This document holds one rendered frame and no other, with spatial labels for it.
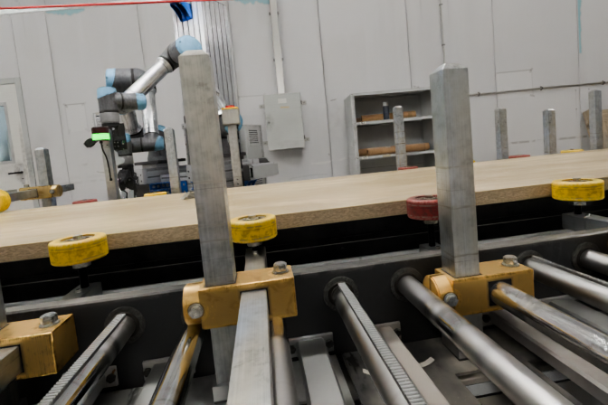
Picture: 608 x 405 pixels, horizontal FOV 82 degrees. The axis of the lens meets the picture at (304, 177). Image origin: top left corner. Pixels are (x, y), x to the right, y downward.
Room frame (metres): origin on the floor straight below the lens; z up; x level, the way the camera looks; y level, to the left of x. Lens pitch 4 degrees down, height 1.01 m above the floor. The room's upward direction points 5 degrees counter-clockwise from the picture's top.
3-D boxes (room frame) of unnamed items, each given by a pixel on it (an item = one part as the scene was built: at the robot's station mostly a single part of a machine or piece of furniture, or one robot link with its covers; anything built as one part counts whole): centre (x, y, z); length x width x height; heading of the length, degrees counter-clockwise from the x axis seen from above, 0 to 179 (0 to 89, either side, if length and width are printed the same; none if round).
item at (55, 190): (1.42, 1.06, 0.95); 0.13 x 0.06 x 0.05; 97
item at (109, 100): (1.54, 0.81, 1.31); 0.09 x 0.08 x 0.11; 134
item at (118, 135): (1.54, 0.80, 1.15); 0.09 x 0.08 x 0.12; 117
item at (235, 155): (1.51, 0.28, 0.93); 0.05 x 0.04 x 0.45; 97
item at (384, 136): (3.87, -0.99, 0.78); 0.90 x 0.45 x 1.55; 92
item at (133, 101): (1.62, 0.75, 1.31); 0.11 x 0.11 x 0.08; 44
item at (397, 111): (1.60, -0.45, 0.93); 0.03 x 0.03 x 0.48; 7
